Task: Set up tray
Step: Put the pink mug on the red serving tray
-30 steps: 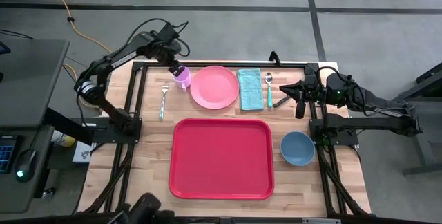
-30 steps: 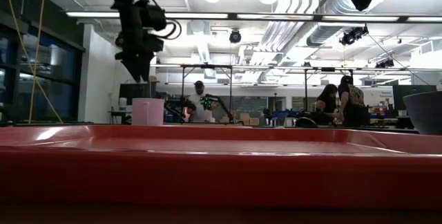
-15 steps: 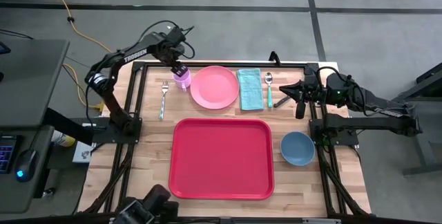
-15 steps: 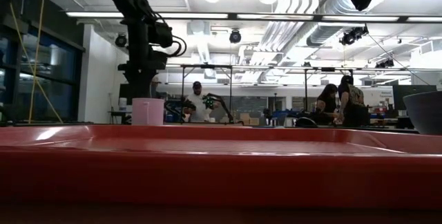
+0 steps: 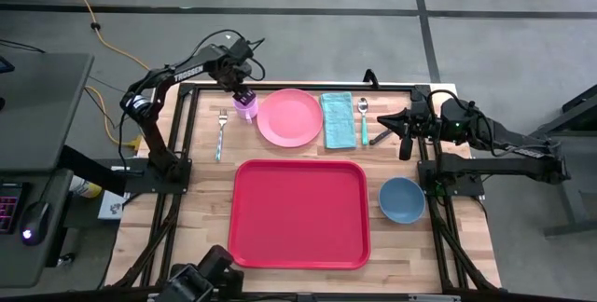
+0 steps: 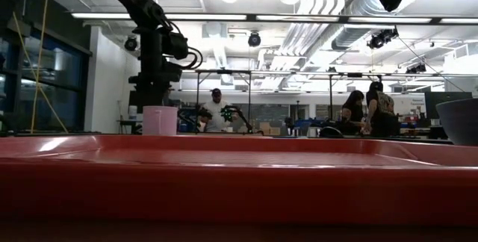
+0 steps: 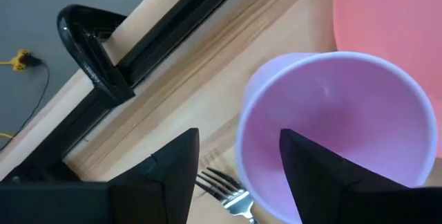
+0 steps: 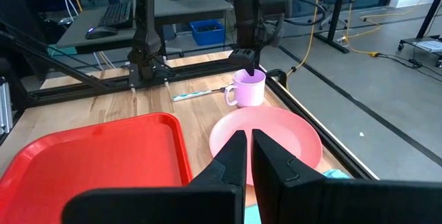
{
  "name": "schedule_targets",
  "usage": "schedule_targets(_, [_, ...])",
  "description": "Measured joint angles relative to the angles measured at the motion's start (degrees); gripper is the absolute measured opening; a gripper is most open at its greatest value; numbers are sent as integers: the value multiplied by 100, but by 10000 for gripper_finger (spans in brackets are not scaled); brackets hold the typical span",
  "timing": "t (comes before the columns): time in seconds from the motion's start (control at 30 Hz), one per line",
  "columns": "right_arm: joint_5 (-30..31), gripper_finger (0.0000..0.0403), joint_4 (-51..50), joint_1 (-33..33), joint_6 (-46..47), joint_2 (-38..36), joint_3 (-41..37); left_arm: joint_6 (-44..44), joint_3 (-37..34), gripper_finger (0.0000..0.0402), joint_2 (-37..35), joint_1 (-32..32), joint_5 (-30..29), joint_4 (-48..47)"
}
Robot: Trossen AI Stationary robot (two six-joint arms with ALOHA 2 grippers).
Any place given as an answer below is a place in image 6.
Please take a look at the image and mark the dark computer monitor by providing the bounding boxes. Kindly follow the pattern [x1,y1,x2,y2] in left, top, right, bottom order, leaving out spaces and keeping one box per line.
[424,91,474,120]

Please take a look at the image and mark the person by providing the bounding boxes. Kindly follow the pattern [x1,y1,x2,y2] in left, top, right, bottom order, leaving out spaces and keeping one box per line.
[341,90,367,135]
[199,87,233,134]
[364,81,400,137]

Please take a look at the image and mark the black background station frame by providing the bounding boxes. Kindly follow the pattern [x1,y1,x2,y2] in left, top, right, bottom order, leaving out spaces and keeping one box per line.
[193,69,253,134]

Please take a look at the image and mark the long ceiling light strip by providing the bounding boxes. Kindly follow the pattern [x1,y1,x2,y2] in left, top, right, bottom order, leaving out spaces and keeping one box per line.
[70,12,478,25]

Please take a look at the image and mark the yellow extension cable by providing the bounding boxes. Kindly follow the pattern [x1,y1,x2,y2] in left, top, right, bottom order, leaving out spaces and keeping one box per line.
[13,0,69,134]

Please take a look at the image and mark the black ceiling spotlight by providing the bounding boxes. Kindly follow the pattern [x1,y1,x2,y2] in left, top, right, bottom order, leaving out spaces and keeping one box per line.
[247,31,262,48]
[124,35,139,52]
[367,28,400,50]

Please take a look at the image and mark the blue plastic bowl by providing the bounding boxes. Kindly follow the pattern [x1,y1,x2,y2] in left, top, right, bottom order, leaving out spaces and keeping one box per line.
[435,98,478,146]

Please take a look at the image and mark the red plastic tray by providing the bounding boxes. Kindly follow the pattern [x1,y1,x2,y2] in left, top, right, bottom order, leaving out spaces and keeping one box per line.
[0,134,478,229]

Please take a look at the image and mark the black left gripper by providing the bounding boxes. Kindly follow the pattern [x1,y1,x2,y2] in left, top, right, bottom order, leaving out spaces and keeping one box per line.
[128,32,184,114]

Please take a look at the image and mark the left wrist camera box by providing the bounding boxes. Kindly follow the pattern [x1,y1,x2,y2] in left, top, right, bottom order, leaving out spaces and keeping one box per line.
[164,31,190,61]

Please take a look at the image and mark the lilac plastic cup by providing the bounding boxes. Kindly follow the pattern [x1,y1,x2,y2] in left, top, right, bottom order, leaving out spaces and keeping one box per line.
[142,105,179,136]

